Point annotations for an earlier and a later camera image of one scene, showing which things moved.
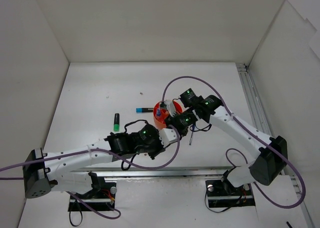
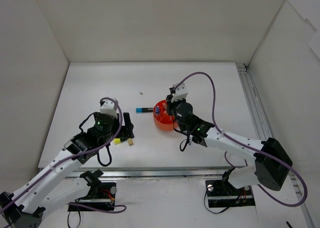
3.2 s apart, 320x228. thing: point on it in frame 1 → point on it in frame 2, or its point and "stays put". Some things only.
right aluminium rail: [261, 119] stays put
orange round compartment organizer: [159, 114] stays put
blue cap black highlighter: [144, 110] stays put
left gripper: [155, 151] → [124, 127]
